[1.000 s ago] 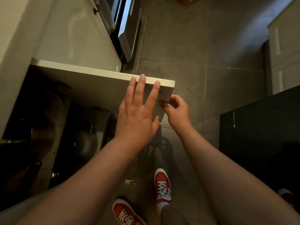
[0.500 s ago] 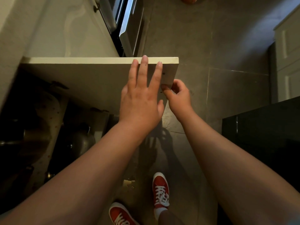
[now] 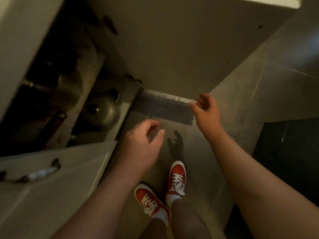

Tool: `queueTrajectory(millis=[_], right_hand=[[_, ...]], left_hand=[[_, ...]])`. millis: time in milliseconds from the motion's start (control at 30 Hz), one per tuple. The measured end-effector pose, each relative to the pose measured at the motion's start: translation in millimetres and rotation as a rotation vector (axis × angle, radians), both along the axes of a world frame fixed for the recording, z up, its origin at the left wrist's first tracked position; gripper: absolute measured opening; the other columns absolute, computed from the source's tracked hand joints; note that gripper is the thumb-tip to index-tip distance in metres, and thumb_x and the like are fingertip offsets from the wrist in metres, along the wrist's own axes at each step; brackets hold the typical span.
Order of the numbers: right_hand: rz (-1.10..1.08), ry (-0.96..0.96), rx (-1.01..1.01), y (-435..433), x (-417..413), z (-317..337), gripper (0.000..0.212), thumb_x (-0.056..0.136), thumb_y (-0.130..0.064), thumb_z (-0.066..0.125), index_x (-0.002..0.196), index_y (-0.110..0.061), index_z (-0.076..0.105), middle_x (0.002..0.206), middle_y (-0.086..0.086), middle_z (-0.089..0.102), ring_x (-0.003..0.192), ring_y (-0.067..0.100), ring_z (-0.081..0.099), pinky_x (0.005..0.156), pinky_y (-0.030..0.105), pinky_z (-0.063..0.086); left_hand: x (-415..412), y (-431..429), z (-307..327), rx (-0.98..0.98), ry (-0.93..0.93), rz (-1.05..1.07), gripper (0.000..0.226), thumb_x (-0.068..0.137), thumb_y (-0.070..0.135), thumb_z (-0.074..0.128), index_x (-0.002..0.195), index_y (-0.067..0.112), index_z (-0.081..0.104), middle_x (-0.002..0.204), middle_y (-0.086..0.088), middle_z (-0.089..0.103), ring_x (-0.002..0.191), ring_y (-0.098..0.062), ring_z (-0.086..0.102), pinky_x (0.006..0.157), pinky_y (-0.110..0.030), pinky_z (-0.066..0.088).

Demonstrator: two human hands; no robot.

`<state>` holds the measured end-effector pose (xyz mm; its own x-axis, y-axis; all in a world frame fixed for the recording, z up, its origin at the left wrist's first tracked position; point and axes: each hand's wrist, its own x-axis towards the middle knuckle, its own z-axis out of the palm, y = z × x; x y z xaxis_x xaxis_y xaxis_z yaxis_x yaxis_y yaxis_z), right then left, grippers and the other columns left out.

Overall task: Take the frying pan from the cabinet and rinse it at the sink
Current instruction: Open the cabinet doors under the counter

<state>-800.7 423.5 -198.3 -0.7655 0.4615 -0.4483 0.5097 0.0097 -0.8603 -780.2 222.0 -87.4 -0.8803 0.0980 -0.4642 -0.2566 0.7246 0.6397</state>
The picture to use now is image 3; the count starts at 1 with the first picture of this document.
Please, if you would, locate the dark floor mat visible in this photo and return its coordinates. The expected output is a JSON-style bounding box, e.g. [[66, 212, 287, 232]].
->
[[252, 119, 319, 208]]

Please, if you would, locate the person's left leg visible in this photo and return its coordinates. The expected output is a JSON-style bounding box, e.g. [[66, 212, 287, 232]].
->
[[139, 217, 173, 239]]

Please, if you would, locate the left red sneaker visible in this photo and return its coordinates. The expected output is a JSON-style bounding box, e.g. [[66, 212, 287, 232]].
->
[[134, 183, 171, 220]]

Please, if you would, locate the white right sock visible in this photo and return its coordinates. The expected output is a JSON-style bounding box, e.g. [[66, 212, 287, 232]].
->
[[165, 193, 185, 208]]

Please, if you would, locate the right red sneaker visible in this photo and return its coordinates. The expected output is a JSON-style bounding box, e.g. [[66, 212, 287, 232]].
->
[[165, 160, 187, 197]]

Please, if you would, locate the white left sock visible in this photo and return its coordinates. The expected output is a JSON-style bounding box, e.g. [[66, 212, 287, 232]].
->
[[152, 209, 171, 227]]

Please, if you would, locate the person's right forearm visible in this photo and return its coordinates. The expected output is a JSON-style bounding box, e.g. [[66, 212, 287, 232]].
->
[[207, 129, 319, 239]]

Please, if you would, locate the white sock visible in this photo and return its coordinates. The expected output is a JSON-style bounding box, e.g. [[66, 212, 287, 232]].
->
[[152, 209, 171, 227], [165, 193, 185, 208]]

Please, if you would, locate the person's leg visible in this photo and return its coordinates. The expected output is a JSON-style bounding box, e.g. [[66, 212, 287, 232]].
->
[[139, 217, 173, 239], [169, 198, 212, 239]]

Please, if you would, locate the person's right hand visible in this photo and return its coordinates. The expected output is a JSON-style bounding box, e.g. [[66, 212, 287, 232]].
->
[[190, 93, 225, 141]]

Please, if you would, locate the person's left hand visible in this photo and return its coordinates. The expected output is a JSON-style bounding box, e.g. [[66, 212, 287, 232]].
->
[[116, 120, 166, 179]]

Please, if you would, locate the person's right leg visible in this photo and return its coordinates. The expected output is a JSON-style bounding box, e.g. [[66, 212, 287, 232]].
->
[[169, 198, 212, 239]]

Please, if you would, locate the red sneaker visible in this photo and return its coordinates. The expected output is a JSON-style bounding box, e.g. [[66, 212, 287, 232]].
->
[[165, 160, 187, 197], [134, 183, 171, 220]]

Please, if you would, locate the person's left forearm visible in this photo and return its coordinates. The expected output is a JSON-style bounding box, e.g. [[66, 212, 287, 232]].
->
[[53, 169, 150, 239]]

